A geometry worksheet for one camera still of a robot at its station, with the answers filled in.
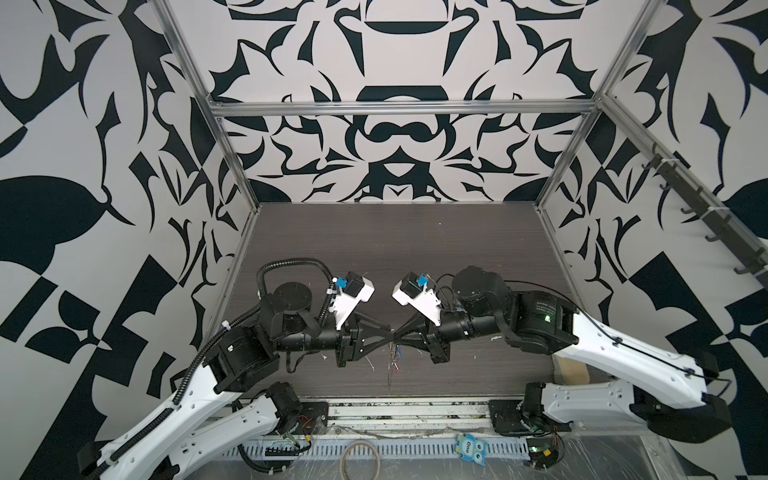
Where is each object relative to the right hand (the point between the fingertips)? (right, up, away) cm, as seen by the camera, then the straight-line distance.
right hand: (396, 340), depth 54 cm
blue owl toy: (+18, -30, +15) cm, 38 cm away
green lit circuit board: (+35, -32, +17) cm, 51 cm away
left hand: (-1, +2, 0) cm, 2 cm away
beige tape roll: (-11, -31, +16) cm, 36 cm away
